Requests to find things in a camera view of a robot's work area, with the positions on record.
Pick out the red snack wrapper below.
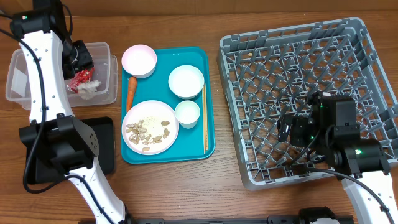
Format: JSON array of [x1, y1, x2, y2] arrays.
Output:
[[67, 67, 95, 93]]

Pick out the white napkin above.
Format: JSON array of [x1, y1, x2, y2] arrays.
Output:
[[77, 80, 101, 100]]

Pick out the pink bowl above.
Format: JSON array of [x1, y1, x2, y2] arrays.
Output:
[[121, 44, 157, 78]]

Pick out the peanuts and rice scraps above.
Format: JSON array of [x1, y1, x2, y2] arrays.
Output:
[[124, 116, 174, 154]]

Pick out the white bowl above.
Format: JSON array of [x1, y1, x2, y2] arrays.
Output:
[[168, 65, 205, 100]]

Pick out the white cup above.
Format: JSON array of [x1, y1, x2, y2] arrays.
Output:
[[175, 100, 200, 129]]

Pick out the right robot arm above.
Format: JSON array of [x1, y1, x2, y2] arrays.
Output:
[[277, 91, 397, 223]]

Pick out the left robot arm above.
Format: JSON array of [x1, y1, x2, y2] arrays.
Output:
[[7, 1, 134, 223]]

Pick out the grey dishwasher rack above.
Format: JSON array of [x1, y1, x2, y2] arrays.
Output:
[[218, 17, 397, 190]]

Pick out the orange carrot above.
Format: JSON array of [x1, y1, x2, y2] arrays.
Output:
[[126, 77, 137, 112]]

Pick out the clear plastic bin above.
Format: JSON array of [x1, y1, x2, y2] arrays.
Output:
[[6, 42, 118, 110]]

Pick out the wooden chopstick right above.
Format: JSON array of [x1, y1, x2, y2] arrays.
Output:
[[202, 84, 208, 154]]

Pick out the wooden chopstick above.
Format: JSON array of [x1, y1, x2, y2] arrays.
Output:
[[201, 84, 207, 154], [202, 84, 208, 154]]

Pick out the wooden chopstick left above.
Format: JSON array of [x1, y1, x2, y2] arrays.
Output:
[[201, 84, 207, 154]]

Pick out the teal serving tray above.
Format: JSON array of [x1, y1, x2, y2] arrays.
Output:
[[121, 47, 216, 164]]

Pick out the black tray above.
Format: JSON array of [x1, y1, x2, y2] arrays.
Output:
[[27, 117, 116, 185]]

